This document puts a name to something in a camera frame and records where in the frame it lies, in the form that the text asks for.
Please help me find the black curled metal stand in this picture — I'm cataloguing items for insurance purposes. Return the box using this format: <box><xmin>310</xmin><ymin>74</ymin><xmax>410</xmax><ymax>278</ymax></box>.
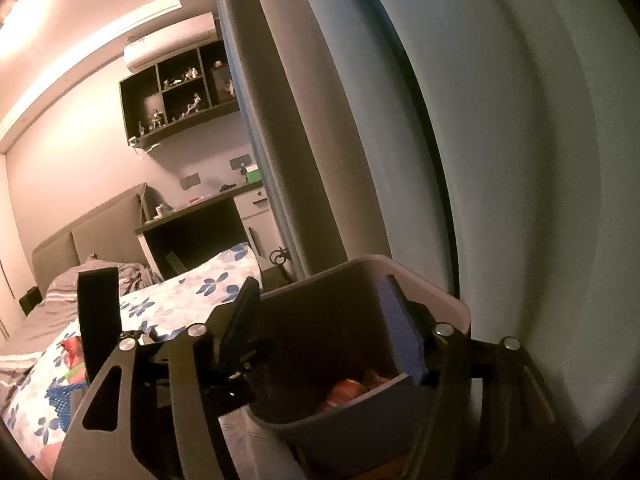
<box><xmin>268</xmin><ymin>247</ymin><xmax>297</xmax><ymax>287</ymax></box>

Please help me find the white wardrobe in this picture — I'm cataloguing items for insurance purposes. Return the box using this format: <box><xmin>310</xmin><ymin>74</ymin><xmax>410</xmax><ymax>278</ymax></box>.
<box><xmin>0</xmin><ymin>154</ymin><xmax>37</xmax><ymax>342</ymax></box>

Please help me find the group of small figurines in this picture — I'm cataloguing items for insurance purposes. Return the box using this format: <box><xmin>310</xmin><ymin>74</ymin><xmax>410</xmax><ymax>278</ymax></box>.
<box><xmin>135</xmin><ymin>59</ymin><xmax>236</xmax><ymax>134</ymax></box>

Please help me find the white cable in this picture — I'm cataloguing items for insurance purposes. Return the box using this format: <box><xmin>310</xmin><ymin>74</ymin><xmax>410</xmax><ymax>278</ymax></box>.
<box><xmin>130</xmin><ymin>136</ymin><xmax>164</xmax><ymax>155</ymax></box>

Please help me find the pale sheer curtain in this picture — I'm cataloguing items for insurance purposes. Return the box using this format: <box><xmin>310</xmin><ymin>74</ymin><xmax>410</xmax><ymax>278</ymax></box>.
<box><xmin>289</xmin><ymin>0</ymin><xmax>640</xmax><ymax>453</ymax></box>

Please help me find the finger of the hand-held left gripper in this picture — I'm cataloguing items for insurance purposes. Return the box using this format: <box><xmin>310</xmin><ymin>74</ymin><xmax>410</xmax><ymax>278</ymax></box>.
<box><xmin>77</xmin><ymin>266</ymin><xmax>122</xmax><ymax>379</ymax></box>

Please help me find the white air conditioner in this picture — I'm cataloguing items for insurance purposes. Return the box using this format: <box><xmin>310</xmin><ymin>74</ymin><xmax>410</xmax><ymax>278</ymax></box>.
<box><xmin>123</xmin><ymin>12</ymin><xmax>222</xmax><ymax>74</ymax></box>

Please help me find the blue floral blanket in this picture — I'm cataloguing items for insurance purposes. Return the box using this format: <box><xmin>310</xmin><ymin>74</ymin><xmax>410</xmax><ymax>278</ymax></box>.
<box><xmin>0</xmin><ymin>241</ymin><xmax>312</xmax><ymax>480</ymax></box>

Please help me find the grey padded headboard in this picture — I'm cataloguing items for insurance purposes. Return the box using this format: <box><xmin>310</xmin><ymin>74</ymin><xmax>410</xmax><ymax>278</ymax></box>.
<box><xmin>32</xmin><ymin>182</ymin><xmax>152</xmax><ymax>297</ymax></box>

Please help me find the dark top desk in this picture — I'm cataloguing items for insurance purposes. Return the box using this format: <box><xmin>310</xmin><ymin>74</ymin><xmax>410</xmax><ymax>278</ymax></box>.
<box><xmin>134</xmin><ymin>182</ymin><xmax>267</xmax><ymax>281</ymax></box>

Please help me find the black nightstand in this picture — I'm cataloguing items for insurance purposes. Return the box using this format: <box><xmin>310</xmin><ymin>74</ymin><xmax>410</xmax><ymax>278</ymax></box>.
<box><xmin>18</xmin><ymin>285</ymin><xmax>41</xmax><ymax>317</ymax></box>

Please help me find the dark wall shelf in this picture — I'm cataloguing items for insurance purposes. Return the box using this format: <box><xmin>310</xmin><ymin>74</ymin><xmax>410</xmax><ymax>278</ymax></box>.
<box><xmin>118</xmin><ymin>38</ymin><xmax>241</xmax><ymax>152</ymax></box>

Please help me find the grey striped duvet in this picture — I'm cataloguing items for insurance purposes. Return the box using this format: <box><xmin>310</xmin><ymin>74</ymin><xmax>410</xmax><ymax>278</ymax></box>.
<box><xmin>0</xmin><ymin>254</ymin><xmax>164</xmax><ymax>401</ymax></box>

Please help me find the white desk drawer unit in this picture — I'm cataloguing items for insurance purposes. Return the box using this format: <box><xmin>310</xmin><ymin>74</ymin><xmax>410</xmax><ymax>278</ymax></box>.
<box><xmin>233</xmin><ymin>187</ymin><xmax>272</xmax><ymax>257</ymax></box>

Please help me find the grey plastic bin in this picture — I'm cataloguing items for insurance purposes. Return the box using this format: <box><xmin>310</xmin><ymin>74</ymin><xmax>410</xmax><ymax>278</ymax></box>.
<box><xmin>247</xmin><ymin>254</ymin><xmax>472</xmax><ymax>454</ymax></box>

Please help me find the orange paper cup white rim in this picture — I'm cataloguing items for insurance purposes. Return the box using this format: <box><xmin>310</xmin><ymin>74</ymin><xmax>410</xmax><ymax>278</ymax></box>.
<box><xmin>320</xmin><ymin>379</ymin><xmax>369</xmax><ymax>411</ymax></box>

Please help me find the beige curtain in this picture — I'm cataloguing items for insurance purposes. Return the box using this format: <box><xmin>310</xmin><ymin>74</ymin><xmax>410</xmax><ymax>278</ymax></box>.
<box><xmin>239</xmin><ymin>0</ymin><xmax>397</xmax><ymax>281</ymax></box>

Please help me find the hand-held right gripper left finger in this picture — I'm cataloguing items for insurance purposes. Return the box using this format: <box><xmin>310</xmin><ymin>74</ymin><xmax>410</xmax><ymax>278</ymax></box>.
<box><xmin>52</xmin><ymin>276</ymin><xmax>264</xmax><ymax>480</ymax></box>

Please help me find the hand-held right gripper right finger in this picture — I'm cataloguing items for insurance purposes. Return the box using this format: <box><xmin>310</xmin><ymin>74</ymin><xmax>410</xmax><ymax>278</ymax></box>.
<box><xmin>377</xmin><ymin>274</ymin><xmax>582</xmax><ymax>480</ymax></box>

